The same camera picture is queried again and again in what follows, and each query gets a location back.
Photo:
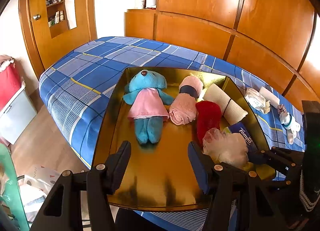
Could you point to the blue plush bear pink dress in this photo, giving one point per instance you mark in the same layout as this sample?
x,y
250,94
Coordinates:
x,y
144,93

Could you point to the wooden wardrobe wall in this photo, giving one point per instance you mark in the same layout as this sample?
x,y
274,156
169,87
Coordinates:
x,y
276,40

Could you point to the clear plastic bag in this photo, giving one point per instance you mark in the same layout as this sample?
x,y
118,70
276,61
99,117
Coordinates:
x,y
228,148

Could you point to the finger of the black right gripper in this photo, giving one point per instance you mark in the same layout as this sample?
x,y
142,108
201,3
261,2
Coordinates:
x,y
277,164

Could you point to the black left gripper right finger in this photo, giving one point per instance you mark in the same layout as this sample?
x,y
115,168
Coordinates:
x,y
224,184

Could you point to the red fluffy sponge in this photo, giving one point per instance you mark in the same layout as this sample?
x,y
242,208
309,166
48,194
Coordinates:
x,y
208,117

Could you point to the white plastic bag on floor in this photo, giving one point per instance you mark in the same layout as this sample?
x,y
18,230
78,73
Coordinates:
x,y
35,185

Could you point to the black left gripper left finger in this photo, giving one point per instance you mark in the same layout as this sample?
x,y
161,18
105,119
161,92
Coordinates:
x,y
61,209

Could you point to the white knitted socks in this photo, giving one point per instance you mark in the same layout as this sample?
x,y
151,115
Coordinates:
x,y
291,126

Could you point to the beige cloth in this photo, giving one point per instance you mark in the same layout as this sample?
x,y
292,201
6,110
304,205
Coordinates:
x,y
230,110

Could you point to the white storage bin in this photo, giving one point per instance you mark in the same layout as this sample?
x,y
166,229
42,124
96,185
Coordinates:
x,y
16,115

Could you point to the wooden door with shelves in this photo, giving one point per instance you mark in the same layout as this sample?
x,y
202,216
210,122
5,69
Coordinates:
x,y
64,25

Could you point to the round metal door knob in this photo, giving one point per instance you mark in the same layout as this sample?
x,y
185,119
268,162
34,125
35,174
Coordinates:
x,y
36,17

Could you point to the blue Tempo tissue pack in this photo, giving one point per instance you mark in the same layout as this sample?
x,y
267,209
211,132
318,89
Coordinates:
x,y
240,128

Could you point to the pink towel blue band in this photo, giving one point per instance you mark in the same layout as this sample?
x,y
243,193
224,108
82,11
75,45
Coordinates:
x,y
183,109

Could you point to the brown patterned scrunchie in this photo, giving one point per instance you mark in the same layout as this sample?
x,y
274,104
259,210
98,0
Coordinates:
x,y
281,109

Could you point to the green translucent container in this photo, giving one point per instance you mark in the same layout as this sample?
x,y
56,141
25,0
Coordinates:
x,y
10,192

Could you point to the gold shallow box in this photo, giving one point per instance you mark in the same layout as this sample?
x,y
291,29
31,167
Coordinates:
x,y
160,177

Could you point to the red bag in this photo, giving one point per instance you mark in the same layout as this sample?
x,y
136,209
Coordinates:
x,y
10,80

